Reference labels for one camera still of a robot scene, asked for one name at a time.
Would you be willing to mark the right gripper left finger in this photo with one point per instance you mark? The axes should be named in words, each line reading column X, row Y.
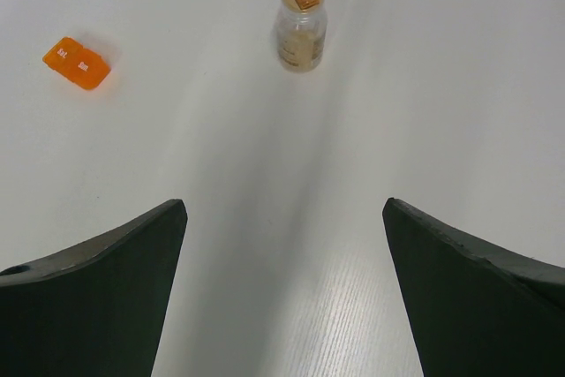
column 96, row 308

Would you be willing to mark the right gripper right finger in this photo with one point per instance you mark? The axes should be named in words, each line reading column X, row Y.
column 475, row 308

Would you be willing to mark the orange pill organizer box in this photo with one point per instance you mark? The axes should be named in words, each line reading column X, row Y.
column 81, row 66

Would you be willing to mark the clear pill bottle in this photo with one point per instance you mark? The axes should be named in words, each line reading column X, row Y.
column 300, row 38

